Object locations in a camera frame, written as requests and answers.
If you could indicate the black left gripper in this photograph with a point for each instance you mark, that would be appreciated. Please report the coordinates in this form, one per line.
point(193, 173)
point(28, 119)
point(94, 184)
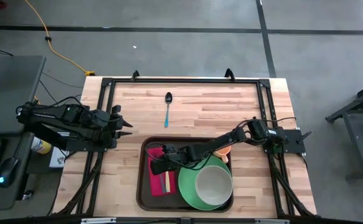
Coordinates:
point(113, 127)

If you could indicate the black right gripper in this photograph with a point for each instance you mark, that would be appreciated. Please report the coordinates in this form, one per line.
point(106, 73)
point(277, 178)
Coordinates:
point(181, 155)

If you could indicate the red cloth napkin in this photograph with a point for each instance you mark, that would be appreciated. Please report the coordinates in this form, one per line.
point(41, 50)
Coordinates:
point(155, 186)

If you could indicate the green plate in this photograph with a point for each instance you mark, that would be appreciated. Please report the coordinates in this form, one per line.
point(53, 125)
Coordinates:
point(186, 186)

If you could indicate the beige bowl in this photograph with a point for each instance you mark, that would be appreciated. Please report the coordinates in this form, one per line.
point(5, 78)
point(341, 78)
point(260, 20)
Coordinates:
point(214, 185)

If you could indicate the orange mug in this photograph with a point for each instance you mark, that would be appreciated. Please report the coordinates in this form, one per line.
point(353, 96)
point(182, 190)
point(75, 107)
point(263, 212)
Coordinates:
point(223, 152)

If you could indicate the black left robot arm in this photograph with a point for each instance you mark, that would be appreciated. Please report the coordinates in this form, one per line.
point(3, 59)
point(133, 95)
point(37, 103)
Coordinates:
point(60, 124)

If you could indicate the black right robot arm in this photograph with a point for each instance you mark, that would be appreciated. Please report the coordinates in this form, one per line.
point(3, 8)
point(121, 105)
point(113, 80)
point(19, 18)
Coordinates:
point(231, 138)

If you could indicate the dark brown plastic tray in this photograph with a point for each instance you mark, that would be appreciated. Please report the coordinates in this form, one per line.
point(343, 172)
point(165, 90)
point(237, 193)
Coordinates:
point(142, 199)

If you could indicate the black table clamp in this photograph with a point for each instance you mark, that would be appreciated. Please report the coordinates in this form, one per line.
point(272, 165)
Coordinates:
point(135, 75)
point(229, 74)

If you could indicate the white printed box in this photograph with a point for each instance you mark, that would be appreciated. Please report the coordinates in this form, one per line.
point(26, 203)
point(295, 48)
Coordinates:
point(57, 158)

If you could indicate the yellow and white bottle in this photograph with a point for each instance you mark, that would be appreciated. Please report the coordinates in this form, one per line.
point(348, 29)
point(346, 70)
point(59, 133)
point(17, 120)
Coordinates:
point(41, 145)

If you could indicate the grey side desk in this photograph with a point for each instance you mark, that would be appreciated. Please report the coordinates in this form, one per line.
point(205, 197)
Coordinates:
point(10, 90)

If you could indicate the black computer mouse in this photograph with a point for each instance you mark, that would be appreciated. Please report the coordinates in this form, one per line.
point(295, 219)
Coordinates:
point(8, 171)

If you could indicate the black clamp lever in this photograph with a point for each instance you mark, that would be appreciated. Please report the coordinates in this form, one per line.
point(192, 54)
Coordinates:
point(304, 137)

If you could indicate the black steel stand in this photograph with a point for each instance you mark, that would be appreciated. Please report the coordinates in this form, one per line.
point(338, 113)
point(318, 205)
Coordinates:
point(355, 124)

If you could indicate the black metal table frame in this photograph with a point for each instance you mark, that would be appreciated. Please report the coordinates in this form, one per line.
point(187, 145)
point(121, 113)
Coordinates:
point(184, 81)

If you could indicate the silver metal bracket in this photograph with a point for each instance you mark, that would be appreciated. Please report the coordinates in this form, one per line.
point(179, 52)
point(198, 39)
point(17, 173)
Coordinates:
point(97, 220)
point(271, 221)

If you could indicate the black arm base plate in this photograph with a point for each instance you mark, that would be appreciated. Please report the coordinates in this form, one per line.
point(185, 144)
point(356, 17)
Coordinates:
point(293, 146)

